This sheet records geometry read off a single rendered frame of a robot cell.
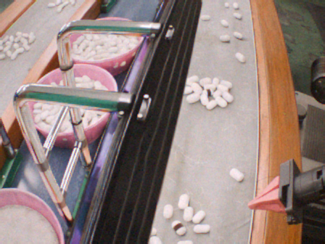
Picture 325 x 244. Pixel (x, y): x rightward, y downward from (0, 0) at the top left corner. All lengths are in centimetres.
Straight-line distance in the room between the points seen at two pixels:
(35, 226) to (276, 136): 60
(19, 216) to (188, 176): 40
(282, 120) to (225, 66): 27
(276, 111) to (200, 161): 25
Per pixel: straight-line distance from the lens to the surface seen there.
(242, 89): 98
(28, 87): 41
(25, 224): 76
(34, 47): 122
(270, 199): 55
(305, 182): 54
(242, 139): 85
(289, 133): 87
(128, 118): 36
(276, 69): 105
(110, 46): 113
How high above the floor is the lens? 137
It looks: 47 degrees down
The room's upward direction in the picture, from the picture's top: 1 degrees clockwise
